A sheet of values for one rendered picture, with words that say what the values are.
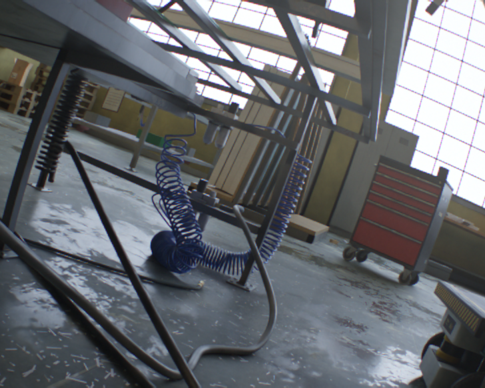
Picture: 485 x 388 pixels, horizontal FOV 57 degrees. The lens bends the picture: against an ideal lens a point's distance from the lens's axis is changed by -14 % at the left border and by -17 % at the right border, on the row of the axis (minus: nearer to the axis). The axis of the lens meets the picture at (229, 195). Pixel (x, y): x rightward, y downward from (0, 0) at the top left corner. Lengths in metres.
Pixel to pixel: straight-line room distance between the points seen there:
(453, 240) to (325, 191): 2.48
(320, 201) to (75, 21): 7.52
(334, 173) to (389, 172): 3.68
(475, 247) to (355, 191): 2.50
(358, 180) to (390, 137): 0.88
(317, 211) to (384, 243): 3.80
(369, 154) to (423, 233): 3.88
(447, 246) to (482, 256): 0.75
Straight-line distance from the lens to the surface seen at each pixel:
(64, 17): 0.66
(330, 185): 8.07
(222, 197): 4.94
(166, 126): 9.24
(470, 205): 8.56
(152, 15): 1.82
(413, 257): 4.30
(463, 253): 8.68
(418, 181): 4.37
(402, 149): 8.04
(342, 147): 8.12
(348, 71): 1.78
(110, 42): 0.77
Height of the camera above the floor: 0.43
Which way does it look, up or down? 3 degrees down
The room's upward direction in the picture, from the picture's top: 21 degrees clockwise
